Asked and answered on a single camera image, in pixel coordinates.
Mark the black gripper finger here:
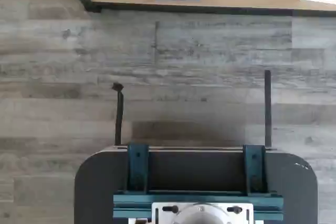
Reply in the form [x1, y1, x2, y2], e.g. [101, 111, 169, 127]
[264, 70, 273, 148]
[112, 82, 125, 147]

